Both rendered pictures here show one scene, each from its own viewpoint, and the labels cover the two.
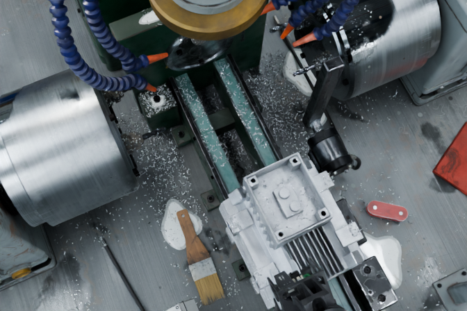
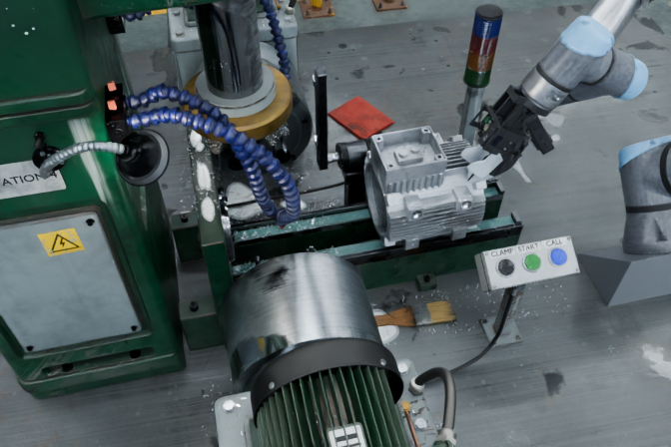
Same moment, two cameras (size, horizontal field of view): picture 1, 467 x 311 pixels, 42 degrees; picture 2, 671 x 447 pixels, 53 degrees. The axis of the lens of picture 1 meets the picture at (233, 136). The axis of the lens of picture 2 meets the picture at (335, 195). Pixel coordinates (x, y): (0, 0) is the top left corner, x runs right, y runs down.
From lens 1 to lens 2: 0.86 m
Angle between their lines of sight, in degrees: 41
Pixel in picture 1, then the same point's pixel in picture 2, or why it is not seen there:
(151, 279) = (424, 361)
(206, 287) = (438, 313)
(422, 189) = not seen: hidden behind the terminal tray
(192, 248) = (400, 319)
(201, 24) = (283, 102)
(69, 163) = (345, 295)
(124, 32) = (217, 233)
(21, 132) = (307, 322)
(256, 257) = (445, 200)
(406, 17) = (273, 57)
